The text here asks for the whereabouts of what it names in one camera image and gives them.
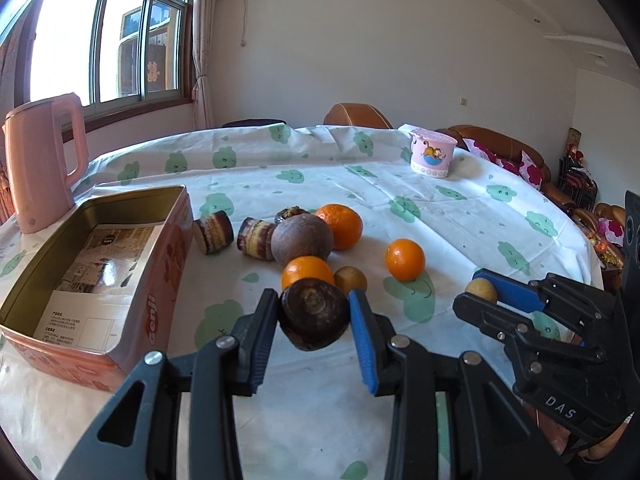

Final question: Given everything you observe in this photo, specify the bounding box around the small brown longan front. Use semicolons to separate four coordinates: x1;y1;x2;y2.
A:
464;278;498;304

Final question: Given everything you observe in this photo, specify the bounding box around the small brown longan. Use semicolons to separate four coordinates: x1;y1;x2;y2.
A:
464;278;498;304
334;266;368;296

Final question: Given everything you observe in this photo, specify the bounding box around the orange tangerine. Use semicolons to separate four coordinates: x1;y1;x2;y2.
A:
281;256;335;289
314;204;363;250
384;238;426;282

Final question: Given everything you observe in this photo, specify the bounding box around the dark wrinkled mangosteen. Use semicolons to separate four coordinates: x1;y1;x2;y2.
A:
278;278;350;351

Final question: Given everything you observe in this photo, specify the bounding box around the large purple passion fruit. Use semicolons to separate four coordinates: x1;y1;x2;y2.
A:
271;214;334;266

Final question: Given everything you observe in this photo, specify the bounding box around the striped cake piece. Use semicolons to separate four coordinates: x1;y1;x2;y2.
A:
236;217;276;261
192;210;234;255

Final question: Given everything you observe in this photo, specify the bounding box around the small dark wrinkled fruit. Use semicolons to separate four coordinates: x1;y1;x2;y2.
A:
274;206;308;224

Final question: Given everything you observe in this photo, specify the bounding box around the person's right hand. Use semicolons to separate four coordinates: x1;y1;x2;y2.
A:
579;415;631;462

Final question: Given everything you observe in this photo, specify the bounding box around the white green patterned tablecloth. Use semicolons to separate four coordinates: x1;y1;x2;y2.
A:
0;122;606;480

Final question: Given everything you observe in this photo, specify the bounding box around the red decorated shelf rack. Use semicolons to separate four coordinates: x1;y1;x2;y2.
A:
558;128;598;210

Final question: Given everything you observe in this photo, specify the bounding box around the paper leaflet in box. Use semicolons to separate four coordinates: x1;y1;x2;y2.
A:
34;223;163;353

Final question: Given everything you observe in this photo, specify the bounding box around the pink tin box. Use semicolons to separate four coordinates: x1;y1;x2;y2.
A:
1;185;193;392

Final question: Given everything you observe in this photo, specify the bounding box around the pink floral cushion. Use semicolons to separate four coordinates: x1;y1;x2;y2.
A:
463;138;520;176
518;151;544;191

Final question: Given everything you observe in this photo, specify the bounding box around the small brown longan centre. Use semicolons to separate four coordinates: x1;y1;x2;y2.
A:
334;266;368;296

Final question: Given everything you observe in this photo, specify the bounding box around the orange tangerine back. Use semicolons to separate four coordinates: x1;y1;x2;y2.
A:
314;204;363;250

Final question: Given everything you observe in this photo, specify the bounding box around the pink cartoon cup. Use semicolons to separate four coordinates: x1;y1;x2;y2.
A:
410;128;458;178

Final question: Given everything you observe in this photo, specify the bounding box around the brown leather sofa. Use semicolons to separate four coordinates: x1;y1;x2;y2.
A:
439;125;625;247

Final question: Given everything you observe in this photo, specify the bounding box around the brown leather armchair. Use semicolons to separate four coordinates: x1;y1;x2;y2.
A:
323;103;393;129

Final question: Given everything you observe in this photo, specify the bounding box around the pink electric kettle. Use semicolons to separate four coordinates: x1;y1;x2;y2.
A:
2;93;89;234

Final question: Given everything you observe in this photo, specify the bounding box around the dark round stool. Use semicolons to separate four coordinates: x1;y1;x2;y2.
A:
221;118;285;128

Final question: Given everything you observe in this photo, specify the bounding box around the sliding glass window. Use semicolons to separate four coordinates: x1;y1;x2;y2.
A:
6;0;193;129

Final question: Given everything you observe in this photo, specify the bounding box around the pink curtain right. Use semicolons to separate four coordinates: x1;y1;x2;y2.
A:
192;0;217;130

